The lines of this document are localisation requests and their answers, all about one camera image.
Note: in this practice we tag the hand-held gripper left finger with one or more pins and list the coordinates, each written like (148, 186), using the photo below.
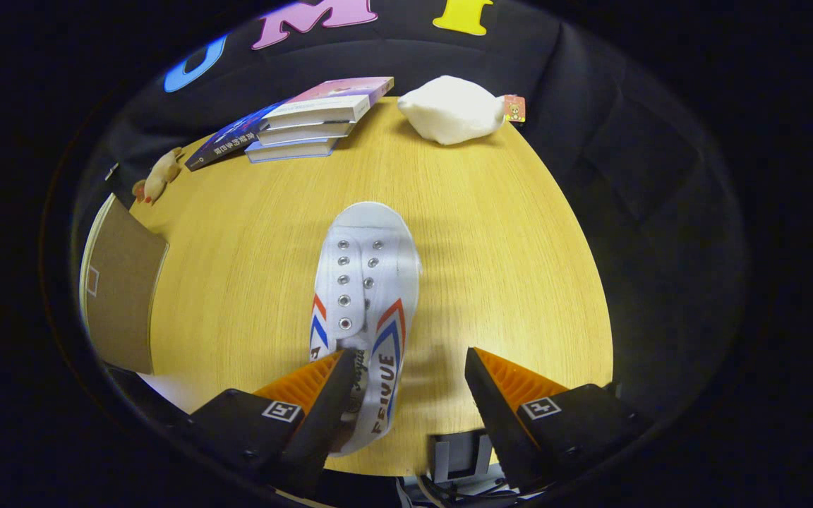
(322, 423)

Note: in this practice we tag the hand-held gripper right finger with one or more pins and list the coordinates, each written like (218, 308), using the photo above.
(498, 416)

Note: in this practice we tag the white canvas shoe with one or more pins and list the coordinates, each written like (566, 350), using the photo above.
(368, 247)

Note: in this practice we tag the beige fabric storage box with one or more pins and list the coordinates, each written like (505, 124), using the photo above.
(124, 282)

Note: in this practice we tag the grey metal device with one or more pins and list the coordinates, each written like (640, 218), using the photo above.
(459, 455)

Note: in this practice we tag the light blue cover book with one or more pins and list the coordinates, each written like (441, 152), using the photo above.
(290, 149)

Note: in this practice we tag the thick paperback book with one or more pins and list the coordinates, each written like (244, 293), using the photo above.
(300, 133)

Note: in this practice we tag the brown plush toy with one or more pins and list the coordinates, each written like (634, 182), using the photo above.
(159, 176)

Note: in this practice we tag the dark blue cover book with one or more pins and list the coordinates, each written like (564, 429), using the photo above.
(226, 141)

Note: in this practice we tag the white plush toy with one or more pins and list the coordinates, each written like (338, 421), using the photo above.
(449, 109)

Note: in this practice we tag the small white clip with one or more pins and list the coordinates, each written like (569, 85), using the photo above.
(111, 171)

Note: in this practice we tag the pink cover book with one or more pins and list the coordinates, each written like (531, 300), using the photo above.
(336, 90)

